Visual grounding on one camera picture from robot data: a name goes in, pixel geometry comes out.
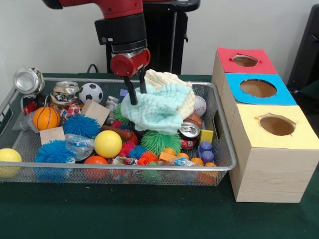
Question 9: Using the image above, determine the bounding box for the shallow clear mesh bin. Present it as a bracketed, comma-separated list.
[0, 77, 237, 186]

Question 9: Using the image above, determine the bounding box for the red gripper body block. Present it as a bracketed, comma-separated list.
[110, 48, 152, 78]

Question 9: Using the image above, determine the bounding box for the white baseball toy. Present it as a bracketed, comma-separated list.
[193, 96, 207, 117]

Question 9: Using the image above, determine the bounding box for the green spiky ball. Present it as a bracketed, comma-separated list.
[141, 130, 182, 155]
[113, 103, 133, 126]

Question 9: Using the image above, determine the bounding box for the brown football toy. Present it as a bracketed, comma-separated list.
[184, 113, 203, 127]

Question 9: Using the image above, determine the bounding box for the cream waffle cloth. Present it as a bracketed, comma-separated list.
[144, 69, 196, 119]

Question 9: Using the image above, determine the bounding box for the black white soccer ball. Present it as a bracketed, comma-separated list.
[78, 82, 104, 104]

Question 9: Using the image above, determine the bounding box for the crushed silver drink can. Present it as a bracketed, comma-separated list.
[13, 67, 45, 95]

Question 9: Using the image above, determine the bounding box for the wooden three-hole box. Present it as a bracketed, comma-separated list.
[211, 47, 319, 203]

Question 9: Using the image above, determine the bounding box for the mint green cloth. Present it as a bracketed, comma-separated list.
[127, 83, 184, 134]

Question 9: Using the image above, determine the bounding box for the orange basketball toy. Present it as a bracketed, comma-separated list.
[32, 106, 61, 131]

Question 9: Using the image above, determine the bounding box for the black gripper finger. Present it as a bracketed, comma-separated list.
[138, 69, 148, 95]
[123, 76, 138, 106]

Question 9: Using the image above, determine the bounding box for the black upright stand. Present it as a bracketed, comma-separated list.
[286, 4, 319, 88]

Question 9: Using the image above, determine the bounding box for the blue spiky ball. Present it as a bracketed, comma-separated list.
[62, 114, 102, 139]
[34, 139, 77, 164]

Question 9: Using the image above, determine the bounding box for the smooth yellow ball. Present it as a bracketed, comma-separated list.
[94, 130, 123, 159]

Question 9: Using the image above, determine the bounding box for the dark green table cloth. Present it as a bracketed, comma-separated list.
[0, 72, 319, 239]

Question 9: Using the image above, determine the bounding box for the yellow tennis ball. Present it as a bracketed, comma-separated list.
[0, 148, 22, 178]

